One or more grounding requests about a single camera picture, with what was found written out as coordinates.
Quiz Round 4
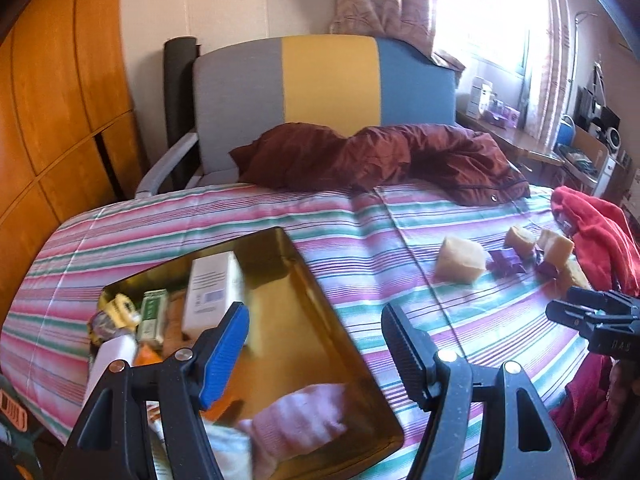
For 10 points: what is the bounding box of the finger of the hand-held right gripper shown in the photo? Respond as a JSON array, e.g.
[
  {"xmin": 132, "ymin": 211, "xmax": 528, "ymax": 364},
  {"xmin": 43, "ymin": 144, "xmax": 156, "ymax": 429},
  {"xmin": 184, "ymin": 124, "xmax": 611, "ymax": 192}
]
[
  {"xmin": 565, "ymin": 286, "xmax": 640, "ymax": 312},
  {"xmin": 545, "ymin": 300, "xmax": 640, "ymax": 357}
]

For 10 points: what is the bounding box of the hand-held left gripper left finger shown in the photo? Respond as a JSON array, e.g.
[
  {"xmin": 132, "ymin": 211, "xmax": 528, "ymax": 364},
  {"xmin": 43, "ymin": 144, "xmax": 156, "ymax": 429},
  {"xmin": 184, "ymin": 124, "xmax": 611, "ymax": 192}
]
[{"xmin": 57, "ymin": 302, "xmax": 250, "ymax": 480}]

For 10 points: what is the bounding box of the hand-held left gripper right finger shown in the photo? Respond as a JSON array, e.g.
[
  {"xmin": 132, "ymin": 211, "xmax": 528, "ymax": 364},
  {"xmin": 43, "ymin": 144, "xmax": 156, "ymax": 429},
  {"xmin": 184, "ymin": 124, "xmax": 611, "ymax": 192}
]
[{"xmin": 381, "ymin": 305, "xmax": 571, "ymax": 480}]

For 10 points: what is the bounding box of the white rectangular box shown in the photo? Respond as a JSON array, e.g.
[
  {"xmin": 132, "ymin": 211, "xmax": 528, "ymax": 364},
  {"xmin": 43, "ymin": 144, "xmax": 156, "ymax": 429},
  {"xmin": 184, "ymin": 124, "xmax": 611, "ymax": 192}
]
[{"xmin": 181, "ymin": 251, "xmax": 246, "ymax": 341}]

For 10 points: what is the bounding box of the golden metal tray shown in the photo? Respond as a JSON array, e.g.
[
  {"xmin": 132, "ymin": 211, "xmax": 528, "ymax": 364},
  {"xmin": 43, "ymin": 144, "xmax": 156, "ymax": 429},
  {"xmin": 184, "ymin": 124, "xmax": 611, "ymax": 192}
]
[{"xmin": 90, "ymin": 227, "xmax": 405, "ymax": 480}]

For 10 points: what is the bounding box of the pink striped sock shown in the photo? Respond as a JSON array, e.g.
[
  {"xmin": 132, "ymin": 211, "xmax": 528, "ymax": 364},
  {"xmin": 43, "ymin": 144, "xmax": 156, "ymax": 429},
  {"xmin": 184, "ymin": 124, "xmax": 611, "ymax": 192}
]
[{"xmin": 237, "ymin": 384, "xmax": 351, "ymax": 476}]

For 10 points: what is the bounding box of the red cloth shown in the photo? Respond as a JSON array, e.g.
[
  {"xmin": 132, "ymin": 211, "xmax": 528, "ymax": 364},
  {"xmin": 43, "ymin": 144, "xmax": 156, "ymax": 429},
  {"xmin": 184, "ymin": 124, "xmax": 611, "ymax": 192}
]
[{"xmin": 550, "ymin": 186, "xmax": 640, "ymax": 298}]

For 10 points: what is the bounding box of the maroon fuzzy cloth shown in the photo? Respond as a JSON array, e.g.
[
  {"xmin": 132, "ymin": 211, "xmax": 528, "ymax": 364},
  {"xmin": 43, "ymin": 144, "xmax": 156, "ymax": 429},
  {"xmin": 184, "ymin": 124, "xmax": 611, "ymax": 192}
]
[{"xmin": 550, "ymin": 355, "xmax": 640, "ymax": 466}]

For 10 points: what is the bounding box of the orange snack packet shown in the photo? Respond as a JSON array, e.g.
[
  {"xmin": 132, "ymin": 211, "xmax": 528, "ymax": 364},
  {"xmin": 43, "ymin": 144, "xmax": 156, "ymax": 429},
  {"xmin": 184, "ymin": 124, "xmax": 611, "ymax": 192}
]
[{"xmin": 132, "ymin": 342, "xmax": 163, "ymax": 366}]

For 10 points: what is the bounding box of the green white small box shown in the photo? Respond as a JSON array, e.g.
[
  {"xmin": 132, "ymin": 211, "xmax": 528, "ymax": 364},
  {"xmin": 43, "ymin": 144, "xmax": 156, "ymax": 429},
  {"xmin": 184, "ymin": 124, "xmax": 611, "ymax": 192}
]
[{"xmin": 136, "ymin": 290, "xmax": 171, "ymax": 348}]

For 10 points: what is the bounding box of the small rounded yellow sponge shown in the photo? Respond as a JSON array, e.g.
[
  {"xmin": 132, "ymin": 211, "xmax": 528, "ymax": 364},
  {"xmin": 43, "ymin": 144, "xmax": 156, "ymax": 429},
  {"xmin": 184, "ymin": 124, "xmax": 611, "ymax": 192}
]
[{"xmin": 504, "ymin": 226, "xmax": 537, "ymax": 256}]

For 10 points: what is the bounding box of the large yellow sponge block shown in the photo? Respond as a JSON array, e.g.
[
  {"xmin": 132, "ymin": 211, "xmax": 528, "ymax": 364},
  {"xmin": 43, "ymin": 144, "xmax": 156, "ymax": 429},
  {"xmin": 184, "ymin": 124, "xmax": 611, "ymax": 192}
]
[{"xmin": 432, "ymin": 235, "xmax": 487, "ymax": 286}]

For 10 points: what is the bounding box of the striped bed sheet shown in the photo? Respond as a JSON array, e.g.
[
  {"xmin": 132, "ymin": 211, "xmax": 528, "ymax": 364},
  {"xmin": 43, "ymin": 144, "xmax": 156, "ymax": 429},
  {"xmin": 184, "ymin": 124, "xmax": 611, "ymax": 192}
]
[{"xmin": 0, "ymin": 182, "xmax": 601, "ymax": 480}]

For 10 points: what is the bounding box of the cardboard box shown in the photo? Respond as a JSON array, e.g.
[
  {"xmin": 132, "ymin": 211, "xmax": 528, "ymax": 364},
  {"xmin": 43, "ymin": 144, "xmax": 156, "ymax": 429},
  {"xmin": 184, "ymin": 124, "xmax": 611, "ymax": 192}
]
[{"xmin": 560, "ymin": 125, "xmax": 611, "ymax": 186}]

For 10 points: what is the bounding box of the blue container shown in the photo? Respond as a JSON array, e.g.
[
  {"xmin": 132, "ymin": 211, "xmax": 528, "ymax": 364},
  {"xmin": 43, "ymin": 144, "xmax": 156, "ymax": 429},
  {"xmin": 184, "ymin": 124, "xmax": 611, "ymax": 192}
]
[{"xmin": 557, "ymin": 115, "xmax": 576, "ymax": 148}]

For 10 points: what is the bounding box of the wooden desk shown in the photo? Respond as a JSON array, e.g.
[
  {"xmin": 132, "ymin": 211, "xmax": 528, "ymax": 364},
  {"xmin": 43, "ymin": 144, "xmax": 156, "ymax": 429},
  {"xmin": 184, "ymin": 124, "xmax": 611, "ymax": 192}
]
[{"xmin": 455, "ymin": 110, "xmax": 566, "ymax": 171}]

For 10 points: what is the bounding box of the black stereo equipment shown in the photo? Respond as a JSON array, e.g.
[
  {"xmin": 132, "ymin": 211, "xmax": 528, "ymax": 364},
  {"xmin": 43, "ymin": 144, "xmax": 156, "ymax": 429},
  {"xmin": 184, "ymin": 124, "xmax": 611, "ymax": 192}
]
[{"xmin": 575, "ymin": 85, "xmax": 623, "ymax": 151}]

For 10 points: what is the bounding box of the maroon quilt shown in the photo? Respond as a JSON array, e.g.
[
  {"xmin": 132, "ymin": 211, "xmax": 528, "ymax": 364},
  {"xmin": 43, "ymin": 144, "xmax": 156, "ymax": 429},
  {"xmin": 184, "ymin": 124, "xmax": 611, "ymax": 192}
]
[{"xmin": 230, "ymin": 122, "xmax": 532, "ymax": 207}]

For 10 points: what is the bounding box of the purple box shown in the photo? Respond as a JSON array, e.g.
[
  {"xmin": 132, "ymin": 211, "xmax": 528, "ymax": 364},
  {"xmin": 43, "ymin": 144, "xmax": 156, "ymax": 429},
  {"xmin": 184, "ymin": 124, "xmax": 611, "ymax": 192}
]
[{"xmin": 487, "ymin": 100, "xmax": 523, "ymax": 128}]

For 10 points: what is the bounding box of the white boxes stack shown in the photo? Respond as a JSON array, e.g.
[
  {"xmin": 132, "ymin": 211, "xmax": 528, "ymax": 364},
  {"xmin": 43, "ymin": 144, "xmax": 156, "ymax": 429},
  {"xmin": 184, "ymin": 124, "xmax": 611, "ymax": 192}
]
[{"xmin": 467, "ymin": 76, "xmax": 496, "ymax": 117}]

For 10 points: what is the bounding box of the pink patterned curtain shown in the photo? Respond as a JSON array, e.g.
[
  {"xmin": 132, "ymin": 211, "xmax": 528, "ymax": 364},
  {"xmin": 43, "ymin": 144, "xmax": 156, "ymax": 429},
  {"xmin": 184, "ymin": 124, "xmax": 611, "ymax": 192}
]
[
  {"xmin": 330, "ymin": 0, "xmax": 466, "ymax": 68},
  {"xmin": 520, "ymin": 0, "xmax": 576, "ymax": 146}
]

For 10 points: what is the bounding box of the black rolled mat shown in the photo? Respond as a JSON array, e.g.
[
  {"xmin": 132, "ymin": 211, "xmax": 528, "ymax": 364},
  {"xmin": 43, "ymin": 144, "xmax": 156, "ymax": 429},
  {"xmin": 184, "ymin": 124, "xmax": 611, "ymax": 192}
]
[{"xmin": 164, "ymin": 35, "xmax": 201, "ymax": 191}]

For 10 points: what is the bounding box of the grey yellow blue chair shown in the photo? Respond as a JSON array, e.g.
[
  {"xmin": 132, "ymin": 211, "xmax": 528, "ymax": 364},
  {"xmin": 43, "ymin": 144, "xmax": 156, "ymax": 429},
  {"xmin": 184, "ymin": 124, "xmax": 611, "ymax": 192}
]
[{"xmin": 135, "ymin": 34, "xmax": 458, "ymax": 196}]

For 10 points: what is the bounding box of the wooden wardrobe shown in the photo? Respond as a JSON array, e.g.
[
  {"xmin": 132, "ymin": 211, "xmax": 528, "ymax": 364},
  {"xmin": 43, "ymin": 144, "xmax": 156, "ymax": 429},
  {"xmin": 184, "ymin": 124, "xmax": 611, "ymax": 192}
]
[{"xmin": 0, "ymin": 0, "xmax": 151, "ymax": 306}]

